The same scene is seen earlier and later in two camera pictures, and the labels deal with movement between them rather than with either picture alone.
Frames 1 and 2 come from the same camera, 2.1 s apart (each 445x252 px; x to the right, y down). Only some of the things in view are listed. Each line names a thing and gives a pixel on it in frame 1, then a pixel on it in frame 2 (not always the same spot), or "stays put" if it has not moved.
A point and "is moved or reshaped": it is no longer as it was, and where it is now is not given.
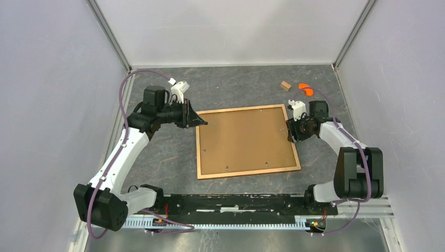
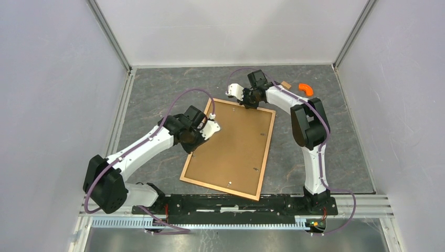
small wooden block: x=285 y=85 stays put
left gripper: x=189 y=116 to x=189 y=148
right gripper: x=292 y=128 to x=244 y=102
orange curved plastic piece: x=306 y=87 stays put
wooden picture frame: x=245 y=142 is moved or reshaped
